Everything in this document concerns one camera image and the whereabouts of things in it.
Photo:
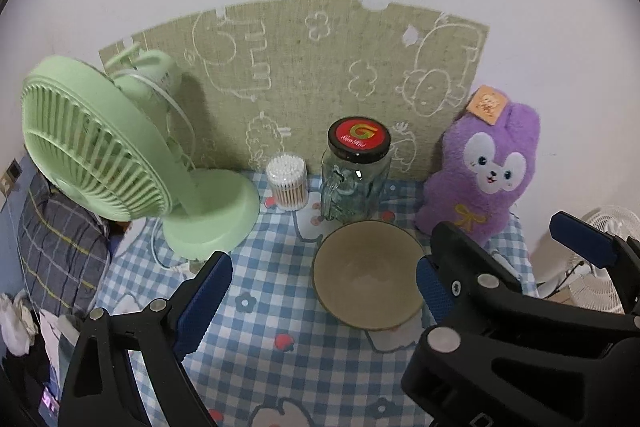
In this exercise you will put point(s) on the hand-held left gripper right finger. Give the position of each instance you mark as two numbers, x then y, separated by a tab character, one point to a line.
432	289

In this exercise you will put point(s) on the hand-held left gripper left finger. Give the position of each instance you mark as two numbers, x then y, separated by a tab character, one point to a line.
205	302

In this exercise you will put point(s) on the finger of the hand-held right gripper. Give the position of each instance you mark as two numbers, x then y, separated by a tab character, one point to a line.
475	267
585	237

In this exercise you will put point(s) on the grey floral bowl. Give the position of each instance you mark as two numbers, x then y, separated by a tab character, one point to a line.
365	277

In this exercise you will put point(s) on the white standing fan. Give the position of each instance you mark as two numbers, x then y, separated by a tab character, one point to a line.
597	292

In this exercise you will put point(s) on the blue checked tablecloth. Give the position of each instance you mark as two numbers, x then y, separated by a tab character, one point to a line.
280	297

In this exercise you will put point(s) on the purple plush rabbit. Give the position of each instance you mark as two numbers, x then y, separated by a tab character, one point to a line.
480	177

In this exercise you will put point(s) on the glass jar with dark lid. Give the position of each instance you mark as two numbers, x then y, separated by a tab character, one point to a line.
357	187

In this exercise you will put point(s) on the cotton swab container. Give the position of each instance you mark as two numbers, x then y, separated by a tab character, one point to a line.
287	187

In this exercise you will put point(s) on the grey plaid pillow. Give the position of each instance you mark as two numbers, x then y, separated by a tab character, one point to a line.
55	247

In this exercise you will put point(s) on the smartphone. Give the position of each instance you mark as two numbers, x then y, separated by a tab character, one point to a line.
50	402

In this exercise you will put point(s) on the crumpled white cloth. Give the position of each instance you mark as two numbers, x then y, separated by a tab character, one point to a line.
17	322

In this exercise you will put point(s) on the green desk fan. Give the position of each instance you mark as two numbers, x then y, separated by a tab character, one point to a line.
90	147

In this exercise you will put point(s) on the dark cloth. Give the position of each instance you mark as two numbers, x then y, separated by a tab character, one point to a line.
20	382

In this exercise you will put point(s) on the wall socket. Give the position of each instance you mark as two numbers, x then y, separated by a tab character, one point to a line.
12	172

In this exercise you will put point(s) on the green patterned wall mat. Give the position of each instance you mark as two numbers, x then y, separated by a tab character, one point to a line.
310	82

